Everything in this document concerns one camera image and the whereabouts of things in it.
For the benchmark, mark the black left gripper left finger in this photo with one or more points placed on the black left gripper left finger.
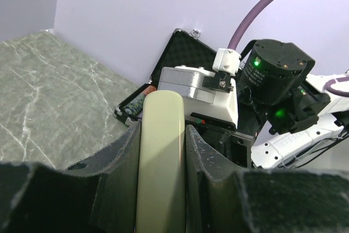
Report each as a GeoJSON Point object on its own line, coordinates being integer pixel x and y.
{"type": "Point", "coordinates": [96, 194]}

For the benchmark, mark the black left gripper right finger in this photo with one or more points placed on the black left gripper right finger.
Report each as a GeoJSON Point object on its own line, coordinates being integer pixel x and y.
{"type": "Point", "coordinates": [223, 197]}

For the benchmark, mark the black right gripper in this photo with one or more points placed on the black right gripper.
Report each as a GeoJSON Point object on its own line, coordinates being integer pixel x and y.
{"type": "Point", "coordinates": [235, 143]}

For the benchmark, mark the beige green stapler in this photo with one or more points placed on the beige green stapler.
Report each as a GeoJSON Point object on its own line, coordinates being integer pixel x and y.
{"type": "Point", "coordinates": [161, 192]}

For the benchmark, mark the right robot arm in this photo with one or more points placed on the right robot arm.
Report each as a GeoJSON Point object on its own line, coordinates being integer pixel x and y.
{"type": "Point", "coordinates": [287, 117]}

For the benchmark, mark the blue yellow poker chip roll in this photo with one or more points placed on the blue yellow poker chip roll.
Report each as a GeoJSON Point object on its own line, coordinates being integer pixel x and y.
{"type": "Point", "coordinates": [135, 106]}

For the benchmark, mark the black poker chip case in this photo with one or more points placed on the black poker chip case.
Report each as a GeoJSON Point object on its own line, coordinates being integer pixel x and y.
{"type": "Point", "coordinates": [183, 48]}

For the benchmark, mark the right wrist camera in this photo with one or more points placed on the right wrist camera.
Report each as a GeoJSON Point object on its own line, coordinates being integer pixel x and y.
{"type": "Point", "coordinates": [208, 95]}

